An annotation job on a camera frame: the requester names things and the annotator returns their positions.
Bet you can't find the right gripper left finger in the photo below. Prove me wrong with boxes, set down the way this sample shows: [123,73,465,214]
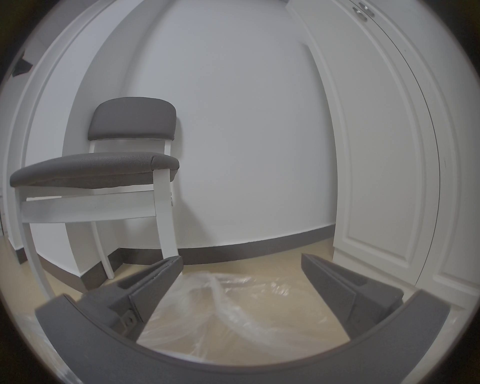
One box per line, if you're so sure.
[80,255,184,341]

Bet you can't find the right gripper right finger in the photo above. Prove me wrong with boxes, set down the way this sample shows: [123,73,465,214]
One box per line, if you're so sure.
[301,253,405,343]

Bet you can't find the clear plastic bag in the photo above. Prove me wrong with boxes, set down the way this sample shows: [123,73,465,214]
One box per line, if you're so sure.
[138,271,349,366]

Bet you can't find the white wardrobe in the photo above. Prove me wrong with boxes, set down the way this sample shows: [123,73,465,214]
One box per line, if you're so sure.
[287,0,480,310]

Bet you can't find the grey and white chair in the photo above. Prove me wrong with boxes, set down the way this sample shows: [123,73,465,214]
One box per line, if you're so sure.
[9,97,181,301]

